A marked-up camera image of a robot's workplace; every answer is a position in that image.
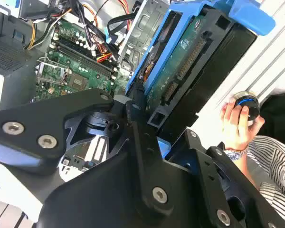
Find round black blue-ringed tool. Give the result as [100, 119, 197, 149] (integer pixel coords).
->
[232, 91, 261, 127]

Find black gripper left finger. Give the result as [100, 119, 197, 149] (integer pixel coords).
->
[0, 87, 180, 217]

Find red yellow black disk wire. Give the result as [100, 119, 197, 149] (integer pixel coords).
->
[119, 0, 132, 29]

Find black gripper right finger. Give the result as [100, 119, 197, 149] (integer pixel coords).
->
[178, 128, 285, 228]

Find hard disk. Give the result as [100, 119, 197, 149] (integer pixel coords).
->
[125, 0, 276, 159]

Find person's hand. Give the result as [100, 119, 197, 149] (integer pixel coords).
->
[220, 97, 266, 152]

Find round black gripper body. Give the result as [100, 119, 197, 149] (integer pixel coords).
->
[36, 151, 212, 228]

